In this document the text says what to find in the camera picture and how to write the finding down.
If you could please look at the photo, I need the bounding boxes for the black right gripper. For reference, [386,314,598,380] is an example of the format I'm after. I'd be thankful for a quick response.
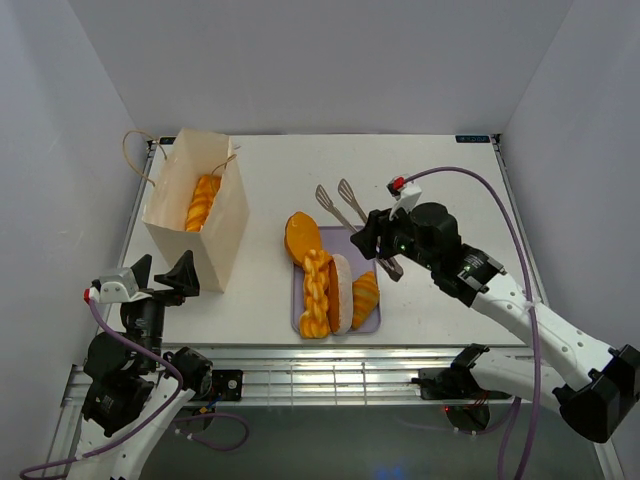
[349,201,437,272]

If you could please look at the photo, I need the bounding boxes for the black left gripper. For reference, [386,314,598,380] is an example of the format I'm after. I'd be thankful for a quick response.
[127,247,200,368]

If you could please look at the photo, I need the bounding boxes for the metal serving tongs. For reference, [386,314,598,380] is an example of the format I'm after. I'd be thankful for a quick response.
[314,178,405,283]

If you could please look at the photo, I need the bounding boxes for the white sugared bread slice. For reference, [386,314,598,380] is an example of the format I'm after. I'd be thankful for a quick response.
[327,254,353,335]

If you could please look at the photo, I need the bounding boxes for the oval orange bread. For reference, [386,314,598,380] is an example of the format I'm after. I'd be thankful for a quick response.
[284,211,322,267]

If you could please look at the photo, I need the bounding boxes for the long twisted braided bread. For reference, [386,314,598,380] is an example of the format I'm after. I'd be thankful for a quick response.
[185,174,221,232]

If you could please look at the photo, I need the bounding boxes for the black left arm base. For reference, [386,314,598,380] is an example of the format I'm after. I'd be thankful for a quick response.
[194,369,244,402]

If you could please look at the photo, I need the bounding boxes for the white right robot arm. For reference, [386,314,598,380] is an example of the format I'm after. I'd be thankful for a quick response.
[351,202,639,443]

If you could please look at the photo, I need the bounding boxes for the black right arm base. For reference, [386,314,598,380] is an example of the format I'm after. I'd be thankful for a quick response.
[411,368,511,401]

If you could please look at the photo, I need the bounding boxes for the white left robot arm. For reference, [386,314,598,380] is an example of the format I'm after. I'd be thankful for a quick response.
[68,250,213,479]

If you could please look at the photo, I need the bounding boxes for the beige paper bag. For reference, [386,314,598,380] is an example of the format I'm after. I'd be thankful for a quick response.
[143,128,249,293]

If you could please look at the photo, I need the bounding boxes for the lavender plastic tray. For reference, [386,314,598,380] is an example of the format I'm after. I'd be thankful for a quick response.
[291,225,383,335]

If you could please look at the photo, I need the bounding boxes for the small striped croissant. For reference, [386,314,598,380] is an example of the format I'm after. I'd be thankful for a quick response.
[351,271,380,330]

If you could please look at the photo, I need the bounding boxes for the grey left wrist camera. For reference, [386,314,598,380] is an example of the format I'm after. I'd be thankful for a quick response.
[84,268,151,304]

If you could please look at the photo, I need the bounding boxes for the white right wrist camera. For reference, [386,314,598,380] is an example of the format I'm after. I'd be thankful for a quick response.
[387,176,422,220]

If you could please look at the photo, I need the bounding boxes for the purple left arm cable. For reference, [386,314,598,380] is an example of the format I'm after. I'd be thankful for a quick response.
[19,302,251,480]

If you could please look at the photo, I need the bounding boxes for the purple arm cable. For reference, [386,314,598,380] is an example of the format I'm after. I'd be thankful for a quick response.
[19,302,251,480]
[402,166,542,480]

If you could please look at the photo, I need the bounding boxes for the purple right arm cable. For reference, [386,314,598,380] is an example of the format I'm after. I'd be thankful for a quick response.
[402,166,542,480]

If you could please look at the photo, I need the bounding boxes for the aluminium frame rail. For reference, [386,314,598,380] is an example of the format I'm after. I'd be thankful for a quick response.
[62,133,626,480]

